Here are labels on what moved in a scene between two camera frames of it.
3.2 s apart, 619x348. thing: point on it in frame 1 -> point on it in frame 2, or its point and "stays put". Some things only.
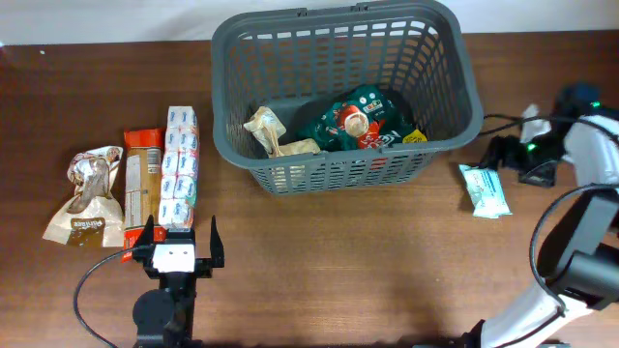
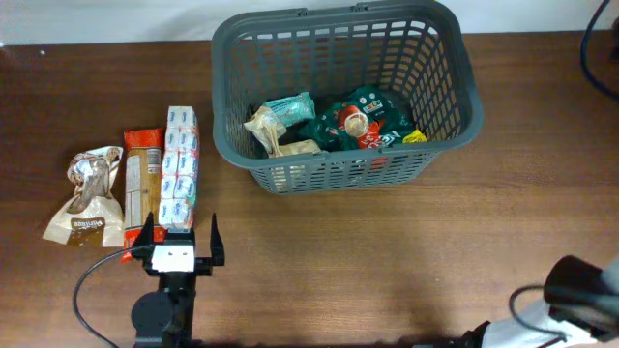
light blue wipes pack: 486,191 -> 294,108
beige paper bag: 269,128 stays put
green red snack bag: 368,121 stays put
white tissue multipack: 180,168 stays put
